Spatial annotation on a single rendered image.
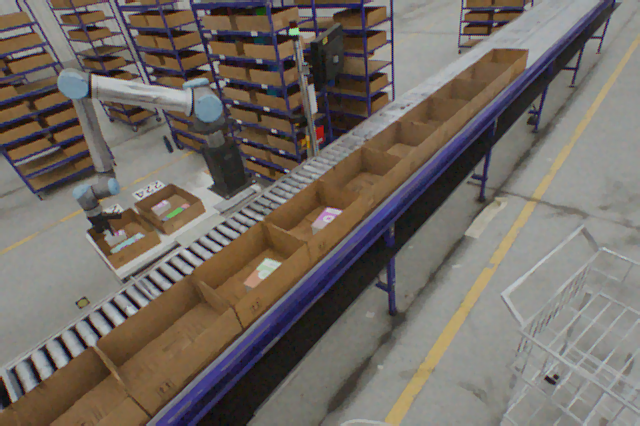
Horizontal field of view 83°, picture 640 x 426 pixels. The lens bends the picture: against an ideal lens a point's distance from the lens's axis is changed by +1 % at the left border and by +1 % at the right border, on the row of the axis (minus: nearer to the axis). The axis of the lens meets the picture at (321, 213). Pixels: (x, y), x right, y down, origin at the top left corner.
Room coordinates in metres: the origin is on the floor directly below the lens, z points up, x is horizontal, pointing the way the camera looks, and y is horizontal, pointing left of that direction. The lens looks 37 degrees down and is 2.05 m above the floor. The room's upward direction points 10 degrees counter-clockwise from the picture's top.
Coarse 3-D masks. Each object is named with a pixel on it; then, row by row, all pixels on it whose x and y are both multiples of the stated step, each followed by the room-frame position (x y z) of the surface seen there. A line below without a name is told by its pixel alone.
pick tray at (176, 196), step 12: (156, 192) 2.14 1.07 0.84; (168, 192) 2.18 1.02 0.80; (180, 192) 2.14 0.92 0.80; (144, 204) 2.07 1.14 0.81; (156, 204) 2.11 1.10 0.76; (180, 204) 2.06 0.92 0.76; (192, 204) 2.04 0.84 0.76; (144, 216) 1.95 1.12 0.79; (156, 216) 1.97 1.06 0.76; (180, 216) 1.82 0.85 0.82; (192, 216) 1.87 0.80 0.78; (168, 228) 1.76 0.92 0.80; (180, 228) 1.80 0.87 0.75
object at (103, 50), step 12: (108, 0) 5.88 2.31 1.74; (60, 24) 6.24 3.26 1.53; (72, 24) 5.87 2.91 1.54; (84, 24) 5.64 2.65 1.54; (108, 36) 5.77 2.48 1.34; (72, 48) 6.28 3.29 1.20; (96, 48) 6.32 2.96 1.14; (108, 48) 6.13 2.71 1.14; (120, 48) 5.94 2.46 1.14; (120, 120) 5.88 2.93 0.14; (156, 120) 5.86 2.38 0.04
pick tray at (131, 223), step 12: (132, 216) 1.98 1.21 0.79; (120, 228) 1.91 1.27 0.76; (132, 228) 1.88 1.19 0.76; (144, 228) 1.86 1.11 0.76; (96, 240) 1.83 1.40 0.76; (144, 240) 1.65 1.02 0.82; (156, 240) 1.68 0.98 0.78; (108, 252) 1.68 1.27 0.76; (120, 252) 1.56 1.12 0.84; (132, 252) 1.60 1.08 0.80; (144, 252) 1.63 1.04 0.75; (120, 264) 1.55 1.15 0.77
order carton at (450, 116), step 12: (420, 108) 2.34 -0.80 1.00; (432, 108) 2.39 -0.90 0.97; (444, 108) 2.32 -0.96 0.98; (456, 108) 2.26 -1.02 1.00; (408, 120) 2.23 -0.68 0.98; (420, 120) 2.34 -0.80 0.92; (432, 120) 2.37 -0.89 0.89; (444, 120) 2.32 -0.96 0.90; (456, 120) 2.09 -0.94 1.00; (444, 132) 1.98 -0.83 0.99; (456, 132) 2.10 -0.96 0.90; (444, 144) 1.99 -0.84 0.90
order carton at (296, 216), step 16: (304, 192) 1.54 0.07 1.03; (320, 192) 1.60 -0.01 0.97; (336, 192) 1.52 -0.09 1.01; (352, 192) 1.44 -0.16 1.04; (288, 208) 1.46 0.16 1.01; (304, 208) 1.52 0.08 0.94; (320, 208) 1.57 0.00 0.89; (336, 208) 1.52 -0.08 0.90; (352, 208) 1.34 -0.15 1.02; (272, 224) 1.30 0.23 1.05; (288, 224) 1.44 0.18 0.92; (304, 224) 1.46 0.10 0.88; (336, 224) 1.26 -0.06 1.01; (352, 224) 1.34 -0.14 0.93; (304, 240) 1.15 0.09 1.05; (320, 240) 1.18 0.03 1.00; (336, 240) 1.25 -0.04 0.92; (320, 256) 1.17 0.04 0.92
